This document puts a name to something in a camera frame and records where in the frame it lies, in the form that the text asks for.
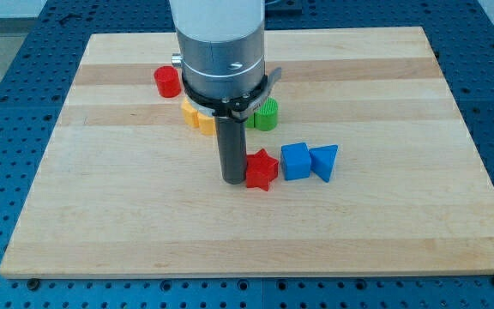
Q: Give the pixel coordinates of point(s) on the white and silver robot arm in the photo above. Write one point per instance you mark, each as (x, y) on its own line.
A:
(221, 43)

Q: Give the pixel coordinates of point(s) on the red star block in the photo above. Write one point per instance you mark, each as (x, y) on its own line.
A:
(261, 170)

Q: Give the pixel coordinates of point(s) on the dark grey cylindrical pointer tool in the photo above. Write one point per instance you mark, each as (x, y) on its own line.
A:
(232, 149)

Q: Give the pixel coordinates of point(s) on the green cylinder block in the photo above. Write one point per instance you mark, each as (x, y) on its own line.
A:
(266, 117)

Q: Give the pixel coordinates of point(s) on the blue cube block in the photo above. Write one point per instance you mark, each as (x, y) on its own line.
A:
(295, 161)

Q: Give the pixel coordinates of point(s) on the yellow block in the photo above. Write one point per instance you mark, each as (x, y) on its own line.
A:
(195, 119)

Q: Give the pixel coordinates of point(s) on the blue triangular prism block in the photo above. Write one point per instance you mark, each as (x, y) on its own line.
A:
(322, 161)

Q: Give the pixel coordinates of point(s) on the red cylinder block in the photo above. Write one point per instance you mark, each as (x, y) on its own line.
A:
(167, 81)

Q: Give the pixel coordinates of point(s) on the wooden board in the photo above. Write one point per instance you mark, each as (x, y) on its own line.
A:
(126, 189)

